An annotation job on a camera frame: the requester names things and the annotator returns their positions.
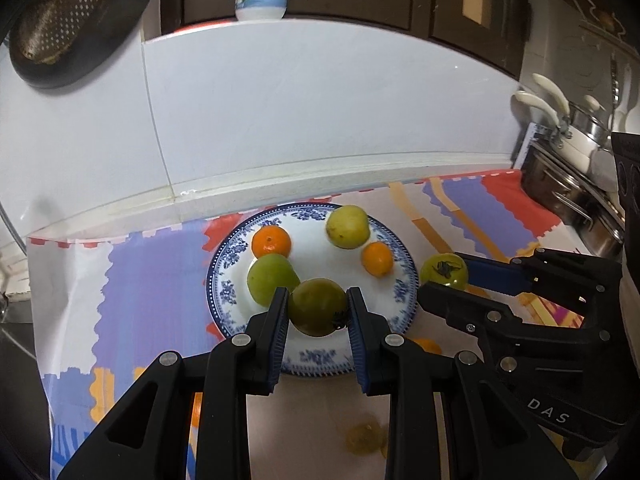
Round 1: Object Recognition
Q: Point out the perforated metal strainer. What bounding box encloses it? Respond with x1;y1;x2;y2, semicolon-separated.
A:
14;0;127;66

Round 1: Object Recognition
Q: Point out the stainless steel pot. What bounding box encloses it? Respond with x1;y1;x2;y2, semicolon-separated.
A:
520;135;627;257

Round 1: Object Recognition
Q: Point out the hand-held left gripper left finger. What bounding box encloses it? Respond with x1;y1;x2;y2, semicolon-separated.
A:
55;287;291;480

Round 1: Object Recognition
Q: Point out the blue rimmed white plate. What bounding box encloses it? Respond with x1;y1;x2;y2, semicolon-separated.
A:
206;202;420;377

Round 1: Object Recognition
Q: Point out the small brown round fruit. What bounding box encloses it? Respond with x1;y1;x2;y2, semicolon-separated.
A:
347;422;387;456

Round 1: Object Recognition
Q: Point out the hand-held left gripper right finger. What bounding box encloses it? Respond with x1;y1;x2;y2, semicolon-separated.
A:
346;287;577;480

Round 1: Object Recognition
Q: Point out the yellowish green apple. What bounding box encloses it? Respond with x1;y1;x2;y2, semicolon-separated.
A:
326;204;371;250

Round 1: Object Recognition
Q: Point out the black frying pan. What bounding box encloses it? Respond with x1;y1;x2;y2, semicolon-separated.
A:
9;0;162;89

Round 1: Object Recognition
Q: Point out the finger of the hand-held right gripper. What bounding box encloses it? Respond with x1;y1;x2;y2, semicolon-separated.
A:
418;282;532;372
457;247;622;331

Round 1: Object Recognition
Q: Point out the colourful patterned tablecloth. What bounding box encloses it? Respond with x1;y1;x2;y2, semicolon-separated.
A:
27;170;601;480

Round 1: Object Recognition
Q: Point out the green persimmon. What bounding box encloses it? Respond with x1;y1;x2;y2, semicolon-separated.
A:
289;278;350;337
419;253;470;291

